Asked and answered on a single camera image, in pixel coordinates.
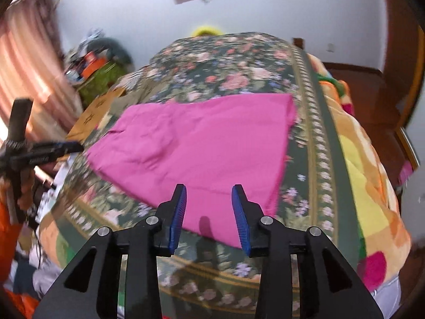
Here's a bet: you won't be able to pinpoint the cluttered green side table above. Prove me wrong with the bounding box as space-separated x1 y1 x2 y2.
64 36 134 107

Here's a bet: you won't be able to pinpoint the orange box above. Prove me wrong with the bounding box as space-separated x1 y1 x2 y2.
80 51 107 78

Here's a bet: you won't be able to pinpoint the brown wooden door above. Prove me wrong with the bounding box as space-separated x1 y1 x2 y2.
379 0 425 132

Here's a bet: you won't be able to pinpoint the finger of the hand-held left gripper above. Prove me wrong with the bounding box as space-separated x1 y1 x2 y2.
31 140 84 164

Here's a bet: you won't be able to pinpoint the orange cloth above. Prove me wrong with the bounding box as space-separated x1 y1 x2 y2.
0 201 40 319

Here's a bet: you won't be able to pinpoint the brown cardboard box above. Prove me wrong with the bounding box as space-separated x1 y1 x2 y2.
66 86 129 141

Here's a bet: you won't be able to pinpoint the pink pants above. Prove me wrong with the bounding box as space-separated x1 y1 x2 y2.
84 93 297 249

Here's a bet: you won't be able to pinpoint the green floral bedspread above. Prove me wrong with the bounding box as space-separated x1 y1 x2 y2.
39 31 366 319

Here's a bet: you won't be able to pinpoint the pink striped curtain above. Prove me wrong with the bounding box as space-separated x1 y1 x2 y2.
0 0 84 142

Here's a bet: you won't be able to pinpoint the orange yellow patchwork blanket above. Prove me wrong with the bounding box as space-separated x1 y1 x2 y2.
307 53 413 295

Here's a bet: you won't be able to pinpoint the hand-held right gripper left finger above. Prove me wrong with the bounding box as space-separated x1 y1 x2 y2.
33 184 188 319

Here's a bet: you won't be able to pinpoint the yellow plush object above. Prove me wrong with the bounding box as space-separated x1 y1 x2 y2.
191 24 227 37

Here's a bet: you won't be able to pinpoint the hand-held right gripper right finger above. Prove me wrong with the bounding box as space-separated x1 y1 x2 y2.
231 184 383 319

